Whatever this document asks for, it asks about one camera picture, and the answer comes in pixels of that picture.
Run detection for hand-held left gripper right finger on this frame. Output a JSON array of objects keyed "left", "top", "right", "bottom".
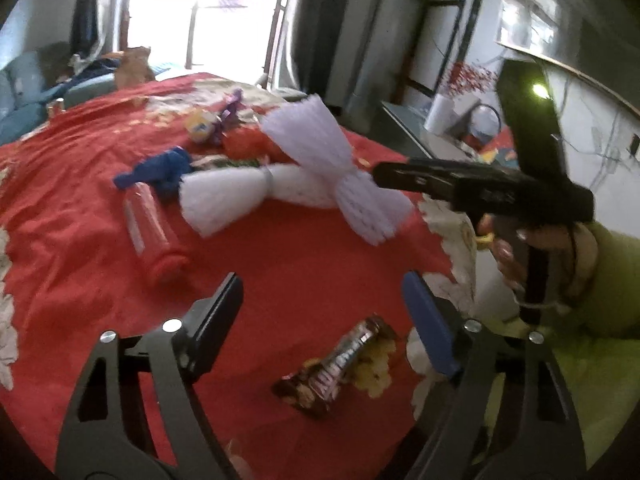
[{"left": 401, "top": 270, "right": 587, "bottom": 480}]

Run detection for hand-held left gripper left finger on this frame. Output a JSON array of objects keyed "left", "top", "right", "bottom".
[{"left": 54, "top": 272, "right": 246, "bottom": 480}]

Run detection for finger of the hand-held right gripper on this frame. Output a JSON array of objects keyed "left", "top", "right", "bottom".
[{"left": 372, "top": 157, "right": 460, "bottom": 199}]

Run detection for red transparent plastic bottle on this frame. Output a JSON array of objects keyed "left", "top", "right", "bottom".
[{"left": 122, "top": 182, "right": 192, "bottom": 286}]

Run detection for brown chocolate bar wrapper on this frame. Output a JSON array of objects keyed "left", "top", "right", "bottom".
[{"left": 271, "top": 315, "right": 399, "bottom": 418}]

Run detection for small white foam net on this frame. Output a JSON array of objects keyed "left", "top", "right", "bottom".
[{"left": 178, "top": 162, "right": 346, "bottom": 238}]

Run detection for green wrapper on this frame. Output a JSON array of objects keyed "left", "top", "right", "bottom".
[{"left": 192, "top": 155, "right": 266, "bottom": 171}]

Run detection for blue cloth item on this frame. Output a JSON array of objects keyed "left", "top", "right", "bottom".
[{"left": 114, "top": 146, "right": 194, "bottom": 204}]

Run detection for orange wrapper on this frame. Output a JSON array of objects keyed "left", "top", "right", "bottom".
[{"left": 220, "top": 127, "right": 274, "bottom": 163}]

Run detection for yellow white carton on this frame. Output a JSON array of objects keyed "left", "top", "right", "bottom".
[{"left": 185, "top": 112, "right": 221, "bottom": 146}]

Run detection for purple wrapper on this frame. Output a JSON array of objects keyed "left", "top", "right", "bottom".
[{"left": 210, "top": 89, "right": 247, "bottom": 146}]

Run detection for person's right forearm green sleeve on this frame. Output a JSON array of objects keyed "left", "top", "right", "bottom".
[{"left": 480, "top": 220, "right": 640, "bottom": 473}]

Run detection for person's right hand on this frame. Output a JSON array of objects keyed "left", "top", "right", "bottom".
[{"left": 475, "top": 212, "right": 599, "bottom": 311}]

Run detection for person's left hand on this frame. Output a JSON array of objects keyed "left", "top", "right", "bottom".
[{"left": 226, "top": 439, "right": 253, "bottom": 480}]

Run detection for dark glass-top cabinet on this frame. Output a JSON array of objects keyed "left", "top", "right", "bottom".
[{"left": 380, "top": 100, "right": 501, "bottom": 162}]

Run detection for white vase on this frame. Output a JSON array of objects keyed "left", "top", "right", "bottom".
[{"left": 424, "top": 94, "right": 456, "bottom": 136}]

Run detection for red floral blanket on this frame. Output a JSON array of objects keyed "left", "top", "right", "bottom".
[{"left": 0, "top": 72, "right": 478, "bottom": 480}]

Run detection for red flower branches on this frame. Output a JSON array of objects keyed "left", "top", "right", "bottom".
[{"left": 437, "top": 60, "right": 501, "bottom": 100}]

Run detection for grey standing air conditioner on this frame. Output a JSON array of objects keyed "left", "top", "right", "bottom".
[{"left": 345, "top": 0, "right": 443, "bottom": 118}]

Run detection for dark grey curtain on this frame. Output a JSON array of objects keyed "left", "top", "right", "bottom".
[{"left": 282, "top": 0, "right": 373, "bottom": 111}]

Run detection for orange cat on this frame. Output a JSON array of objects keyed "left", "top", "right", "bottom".
[{"left": 114, "top": 46, "right": 156, "bottom": 88}]

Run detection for blue sofa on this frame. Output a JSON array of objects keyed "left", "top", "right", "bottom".
[{"left": 0, "top": 42, "right": 121, "bottom": 146}]

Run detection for dark curtain with white sheer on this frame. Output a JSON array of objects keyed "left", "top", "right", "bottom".
[{"left": 70, "top": 0, "right": 143, "bottom": 61}]

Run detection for basket with dark handle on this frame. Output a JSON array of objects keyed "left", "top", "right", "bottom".
[{"left": 462, "top": 102, "right": 503, "bottom": 150}]

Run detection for wall window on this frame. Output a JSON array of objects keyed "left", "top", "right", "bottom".
[{"left": 495, "top": 0, "right": 588, "bottom": 61}]

